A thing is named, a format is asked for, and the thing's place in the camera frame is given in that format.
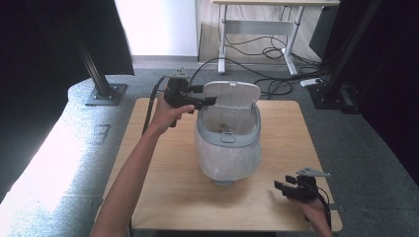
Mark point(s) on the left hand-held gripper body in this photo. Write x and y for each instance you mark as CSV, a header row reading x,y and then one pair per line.
x,y
178,94

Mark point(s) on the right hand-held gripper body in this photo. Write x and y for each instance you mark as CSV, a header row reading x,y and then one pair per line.
x,y
304,189

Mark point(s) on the white and grey trash bin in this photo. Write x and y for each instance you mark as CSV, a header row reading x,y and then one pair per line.
x,y
229,131

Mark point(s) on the person's left hand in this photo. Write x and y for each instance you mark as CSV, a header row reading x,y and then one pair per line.
x,y
168,115

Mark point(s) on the person's right hand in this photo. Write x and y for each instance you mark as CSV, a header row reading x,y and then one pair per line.
x,y
311,212

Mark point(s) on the translucent white bin bag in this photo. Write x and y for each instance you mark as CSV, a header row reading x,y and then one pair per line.
x,y
227,161

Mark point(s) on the white panel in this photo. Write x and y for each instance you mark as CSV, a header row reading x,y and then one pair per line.
x,y
158,26

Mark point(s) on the black metal stand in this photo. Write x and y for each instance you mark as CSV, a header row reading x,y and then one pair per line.
x,y
99,79
339,75

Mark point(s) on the white power strip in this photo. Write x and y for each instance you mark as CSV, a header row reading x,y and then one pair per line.
x,y
311,82

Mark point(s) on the black computer case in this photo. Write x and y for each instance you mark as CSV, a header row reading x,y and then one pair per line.
x,y
321,33

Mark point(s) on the dark curtain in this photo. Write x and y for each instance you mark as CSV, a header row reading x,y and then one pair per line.
x,y
39,65
388,82

